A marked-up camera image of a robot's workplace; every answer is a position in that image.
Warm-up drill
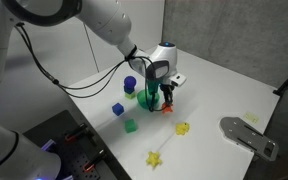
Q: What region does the dark blue small block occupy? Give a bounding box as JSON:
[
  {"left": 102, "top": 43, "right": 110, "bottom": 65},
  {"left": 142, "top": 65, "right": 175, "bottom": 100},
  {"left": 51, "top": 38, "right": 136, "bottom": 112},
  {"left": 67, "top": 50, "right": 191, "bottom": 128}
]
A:
[{"left": 124, "top": 86, "right": 135, "bottom": 94}]

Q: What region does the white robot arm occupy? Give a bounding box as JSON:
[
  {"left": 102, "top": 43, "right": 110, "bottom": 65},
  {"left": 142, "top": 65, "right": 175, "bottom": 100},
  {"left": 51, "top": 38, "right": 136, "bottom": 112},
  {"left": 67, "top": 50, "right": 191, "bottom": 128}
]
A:
[{"left": 0, "top": 0, "right": 179, "bottom": 180}]

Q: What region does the green cube block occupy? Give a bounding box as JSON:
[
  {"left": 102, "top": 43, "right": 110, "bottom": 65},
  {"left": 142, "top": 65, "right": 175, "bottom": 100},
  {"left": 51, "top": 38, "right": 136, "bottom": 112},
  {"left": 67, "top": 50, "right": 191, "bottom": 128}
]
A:
[{"left": 124, "top": 119, "right": 137, "bottom": 133}]

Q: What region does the orange plastic toy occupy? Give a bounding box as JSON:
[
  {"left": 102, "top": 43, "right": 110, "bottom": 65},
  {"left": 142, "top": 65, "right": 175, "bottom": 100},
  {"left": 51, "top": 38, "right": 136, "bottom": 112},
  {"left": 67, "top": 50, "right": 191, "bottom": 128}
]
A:
[{"left": 162, "top": 103, "right": 172, "bottom": 114}]

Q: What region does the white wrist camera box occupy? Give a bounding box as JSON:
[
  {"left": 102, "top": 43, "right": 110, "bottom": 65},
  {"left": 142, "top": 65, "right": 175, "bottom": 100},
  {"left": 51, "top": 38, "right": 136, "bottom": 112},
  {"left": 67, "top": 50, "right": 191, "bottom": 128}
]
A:
[{"left": 170, "top": 73, "right": 187, "bottom": 87}]

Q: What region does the lime green small block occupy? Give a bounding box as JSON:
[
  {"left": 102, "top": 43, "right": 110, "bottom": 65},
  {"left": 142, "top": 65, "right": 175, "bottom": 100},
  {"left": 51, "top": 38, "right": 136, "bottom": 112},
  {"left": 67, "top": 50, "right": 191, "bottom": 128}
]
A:
[{"left": 125, "top": 91, "right": 136, "bottom": 99}]

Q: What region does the yellow spiky star toy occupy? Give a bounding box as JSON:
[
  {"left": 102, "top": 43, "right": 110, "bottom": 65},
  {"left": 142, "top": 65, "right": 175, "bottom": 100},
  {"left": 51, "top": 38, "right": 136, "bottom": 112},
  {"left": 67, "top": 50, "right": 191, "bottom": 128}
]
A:
[{"left": 146, "top": 151, "right": 162, "bottom": 168}]

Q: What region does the yellow sticky note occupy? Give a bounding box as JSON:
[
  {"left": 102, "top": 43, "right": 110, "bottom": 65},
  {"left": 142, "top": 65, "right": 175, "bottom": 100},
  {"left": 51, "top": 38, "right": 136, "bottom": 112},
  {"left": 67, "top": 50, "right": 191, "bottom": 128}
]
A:
[{"left": 244, "top": 112, "right": 259, "bottom": 124}]

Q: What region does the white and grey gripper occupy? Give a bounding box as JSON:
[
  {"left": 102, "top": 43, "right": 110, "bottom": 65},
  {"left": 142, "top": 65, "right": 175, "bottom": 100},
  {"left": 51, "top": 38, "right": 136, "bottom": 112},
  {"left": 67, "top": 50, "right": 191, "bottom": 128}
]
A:
[{"left": 130, "top": 42, "right": 178, "bottom": 105}]

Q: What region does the yellow duck toy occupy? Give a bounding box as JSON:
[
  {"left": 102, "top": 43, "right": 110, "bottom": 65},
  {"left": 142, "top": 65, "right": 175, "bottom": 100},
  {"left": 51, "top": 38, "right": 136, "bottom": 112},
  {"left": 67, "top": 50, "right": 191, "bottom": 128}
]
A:
[{"left": 175, "top": 122, "right": 190, "bottom": 135}]

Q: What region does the grey metal mounting plate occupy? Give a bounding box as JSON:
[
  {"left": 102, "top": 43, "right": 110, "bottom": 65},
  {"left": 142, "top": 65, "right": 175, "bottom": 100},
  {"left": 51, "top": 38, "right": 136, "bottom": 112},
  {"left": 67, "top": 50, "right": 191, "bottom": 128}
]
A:
[{"left": 219, "top": 117, "right": 279, "bottom": 161}]

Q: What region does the red-handled black clamp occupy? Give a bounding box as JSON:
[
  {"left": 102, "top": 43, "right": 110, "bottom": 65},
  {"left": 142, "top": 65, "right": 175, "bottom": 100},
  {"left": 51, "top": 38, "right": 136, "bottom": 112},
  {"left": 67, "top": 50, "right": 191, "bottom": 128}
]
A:
[
  {"left": 64, "top": 123, "right": 94, "bottom": 142},
  {"left": 82, "top": 150, "right": 105, "bottom": 172}
]

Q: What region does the blue cube block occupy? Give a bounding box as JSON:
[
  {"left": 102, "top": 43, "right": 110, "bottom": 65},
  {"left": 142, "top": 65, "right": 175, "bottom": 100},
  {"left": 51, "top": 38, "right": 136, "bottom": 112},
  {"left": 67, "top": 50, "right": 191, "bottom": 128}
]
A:
[{"left": 112, "top": 103, "right": 124, "bottom": 116}]

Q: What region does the black perforated breadboard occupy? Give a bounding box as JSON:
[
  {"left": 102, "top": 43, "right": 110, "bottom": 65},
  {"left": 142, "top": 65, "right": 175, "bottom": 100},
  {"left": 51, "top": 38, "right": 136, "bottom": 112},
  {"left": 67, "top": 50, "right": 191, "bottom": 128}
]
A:
[{"left": 24, "top": 110, "right": 131, "bottom": 180}]

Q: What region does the green plastic bowl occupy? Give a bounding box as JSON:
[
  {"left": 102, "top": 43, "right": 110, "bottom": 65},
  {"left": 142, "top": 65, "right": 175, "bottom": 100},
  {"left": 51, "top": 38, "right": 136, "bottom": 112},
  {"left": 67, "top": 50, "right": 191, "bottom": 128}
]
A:
[{"left": 137, "top": 90, "right": 160, "bottom": 109}]

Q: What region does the purple ridged ball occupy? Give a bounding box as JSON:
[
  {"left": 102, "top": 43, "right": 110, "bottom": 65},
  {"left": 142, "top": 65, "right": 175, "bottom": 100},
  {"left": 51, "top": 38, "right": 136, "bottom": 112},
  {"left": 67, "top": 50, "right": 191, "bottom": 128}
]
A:
[{"left": 124, "top": 76, "right": 137, "bottom": 88}]

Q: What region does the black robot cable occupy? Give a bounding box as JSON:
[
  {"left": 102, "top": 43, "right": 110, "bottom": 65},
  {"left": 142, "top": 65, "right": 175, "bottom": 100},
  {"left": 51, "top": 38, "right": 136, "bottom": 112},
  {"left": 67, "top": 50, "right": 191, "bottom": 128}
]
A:
[{"left": 15, "top": 22, "right": 163, "bottom": 113}]

